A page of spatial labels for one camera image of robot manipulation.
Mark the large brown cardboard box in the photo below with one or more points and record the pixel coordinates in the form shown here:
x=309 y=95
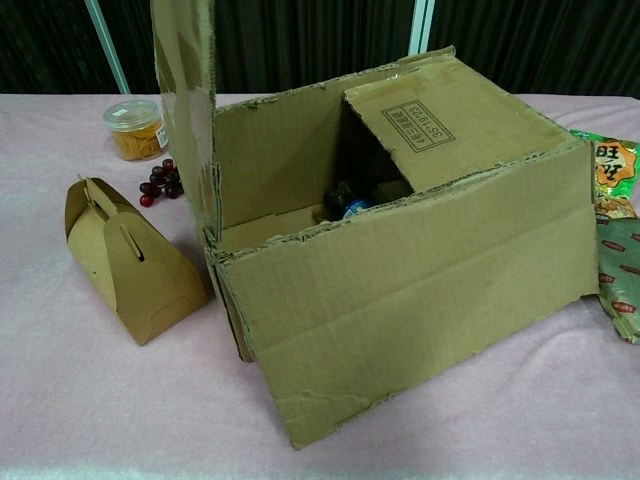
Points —
x=400 y=300

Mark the small kraft paper gable box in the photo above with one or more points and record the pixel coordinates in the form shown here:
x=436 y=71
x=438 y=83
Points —
x=135 y=280

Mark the dark cola bottle blue label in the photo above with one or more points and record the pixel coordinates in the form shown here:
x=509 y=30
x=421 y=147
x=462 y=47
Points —
x=345 y=202

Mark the dark red grape bunch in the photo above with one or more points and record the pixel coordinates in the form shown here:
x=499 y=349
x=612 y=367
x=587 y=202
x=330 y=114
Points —
x=161 y=182

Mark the clear plastic jar yellow contents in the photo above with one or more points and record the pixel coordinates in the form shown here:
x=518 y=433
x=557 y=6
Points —
x=136 y=135

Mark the pink tablecloth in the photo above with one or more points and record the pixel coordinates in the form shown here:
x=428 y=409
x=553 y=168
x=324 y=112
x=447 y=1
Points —
x=150 y=410

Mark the slanted white frame post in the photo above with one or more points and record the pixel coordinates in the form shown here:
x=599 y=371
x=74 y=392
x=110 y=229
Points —
x=107 y=50

